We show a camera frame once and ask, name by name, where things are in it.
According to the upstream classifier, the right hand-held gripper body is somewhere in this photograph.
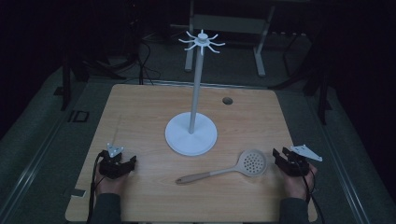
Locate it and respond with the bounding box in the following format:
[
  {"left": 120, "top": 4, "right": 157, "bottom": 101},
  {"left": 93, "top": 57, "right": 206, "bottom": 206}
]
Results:
[{"left": 278, "top": 144, "right": 324, "bottom": 178}]

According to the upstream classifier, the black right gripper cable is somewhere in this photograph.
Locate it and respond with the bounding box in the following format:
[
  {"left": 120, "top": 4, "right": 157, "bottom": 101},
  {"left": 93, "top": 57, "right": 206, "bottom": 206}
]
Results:
[{"left": 298, "top": 161, "right": 327, "bottom": 224}]

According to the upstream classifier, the black metal stand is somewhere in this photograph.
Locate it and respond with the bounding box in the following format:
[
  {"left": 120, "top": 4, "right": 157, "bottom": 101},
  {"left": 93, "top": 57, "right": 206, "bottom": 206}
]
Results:
[
  {"left": 270, "top": 27, "right": 333, "bottom": 126},
  {"left": 60, "top": 27, "right": 127, "bottom": 112}
]

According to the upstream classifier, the white utensil rack stand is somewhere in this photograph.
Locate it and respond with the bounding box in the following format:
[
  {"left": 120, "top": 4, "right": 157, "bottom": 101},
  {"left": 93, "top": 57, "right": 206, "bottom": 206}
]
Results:
[{"left": 164, "top": 29, "right": 227, "bottom": 158}]

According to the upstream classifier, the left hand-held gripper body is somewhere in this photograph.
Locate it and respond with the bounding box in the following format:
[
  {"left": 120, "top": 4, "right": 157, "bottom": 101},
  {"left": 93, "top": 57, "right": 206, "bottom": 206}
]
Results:
[{"left": 98, "top": 142, "right": 132, "bottom": 180}]

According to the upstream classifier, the white metal desk frame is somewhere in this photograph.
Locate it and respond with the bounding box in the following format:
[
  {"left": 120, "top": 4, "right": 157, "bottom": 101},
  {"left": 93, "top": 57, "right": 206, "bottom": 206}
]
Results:
[{"left": 184, "top": 0, "right": 277, "bottom": 78}]

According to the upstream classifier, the person's left hand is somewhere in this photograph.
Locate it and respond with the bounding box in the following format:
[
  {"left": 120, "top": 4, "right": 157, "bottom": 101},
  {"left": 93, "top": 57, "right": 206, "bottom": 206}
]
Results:
[{"left": 94, "top": 163, "right": 131, "bottom": 197}]

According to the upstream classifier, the black floor cable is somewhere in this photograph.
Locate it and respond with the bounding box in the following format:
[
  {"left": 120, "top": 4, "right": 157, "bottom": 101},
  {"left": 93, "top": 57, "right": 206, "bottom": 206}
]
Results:
[{"left": 135, "top": 32, "right": 163, "bottom": 86}]

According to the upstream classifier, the grey slotted spoon wooden handle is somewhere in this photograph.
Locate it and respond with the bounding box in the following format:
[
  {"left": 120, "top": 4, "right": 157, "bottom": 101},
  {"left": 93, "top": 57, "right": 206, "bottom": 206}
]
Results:
[{"left": 175, "top": 148, "right": 268, "bottom": 186}]

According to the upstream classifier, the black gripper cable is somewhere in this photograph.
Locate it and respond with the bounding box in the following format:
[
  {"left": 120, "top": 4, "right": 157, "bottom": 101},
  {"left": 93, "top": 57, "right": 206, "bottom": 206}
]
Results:
[
  {"left": 86, "top": 151, "right": 105, "bottom": 224},
  {"left": 298, "top": 161, "right": 327, "bottom": 224}
]

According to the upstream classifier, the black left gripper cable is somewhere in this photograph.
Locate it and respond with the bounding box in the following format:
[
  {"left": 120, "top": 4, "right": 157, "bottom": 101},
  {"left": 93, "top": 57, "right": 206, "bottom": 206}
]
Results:
[{"left": 86, "top": 151, "right": 105, "bottom": 224}]

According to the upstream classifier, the person's right hand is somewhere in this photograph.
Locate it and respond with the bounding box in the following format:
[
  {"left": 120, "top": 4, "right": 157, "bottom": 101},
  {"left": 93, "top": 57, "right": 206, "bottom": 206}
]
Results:
[{"left": 281, "top": 163, "right": 318, "bottom": 201}]

